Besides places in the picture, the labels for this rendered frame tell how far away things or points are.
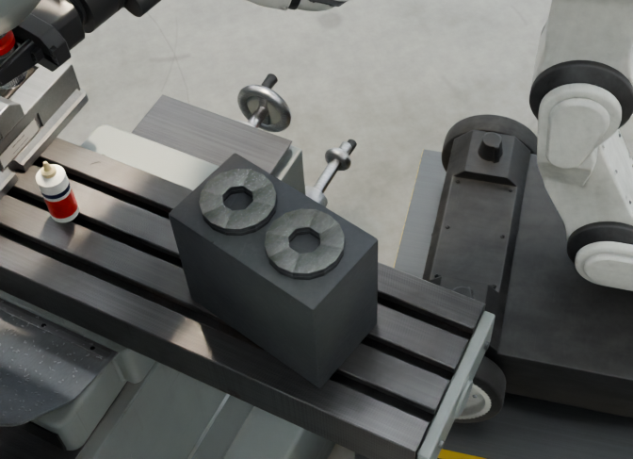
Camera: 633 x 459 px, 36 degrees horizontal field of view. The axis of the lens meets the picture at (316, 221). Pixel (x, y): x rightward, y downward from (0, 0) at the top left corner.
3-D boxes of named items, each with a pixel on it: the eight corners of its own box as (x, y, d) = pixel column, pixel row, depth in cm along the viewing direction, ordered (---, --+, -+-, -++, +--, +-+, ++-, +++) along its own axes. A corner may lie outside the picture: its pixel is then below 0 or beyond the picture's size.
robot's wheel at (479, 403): (500, 408, 175) (513, 354, 159) (496, 434, 172) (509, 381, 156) (392, 385, 179) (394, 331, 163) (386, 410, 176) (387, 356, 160)
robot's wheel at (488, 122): (535, 185, 205) (549, 121, 189) (532, 204, 202) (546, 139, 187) (442, 170, 209) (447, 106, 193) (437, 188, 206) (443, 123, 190)
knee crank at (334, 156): (340, 140, 203) (339, 122, 199) (365, 150, 202) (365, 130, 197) (291, 216, 192) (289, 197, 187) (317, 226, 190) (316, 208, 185)
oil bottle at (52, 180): (62, 197, 139) (41, 146, 131) (85, 206, 138) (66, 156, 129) (45, 218, 137) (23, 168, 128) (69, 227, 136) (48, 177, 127)
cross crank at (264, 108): (251, 106, 198) (246, 63, 189) (302, 123, 195) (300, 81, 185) (212, 159, 190) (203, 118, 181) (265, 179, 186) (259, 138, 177)
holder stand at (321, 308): (250, 239, 133) (234, 142, 117) (379, 322, 125) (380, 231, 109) (189, 299, 128) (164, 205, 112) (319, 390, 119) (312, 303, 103)
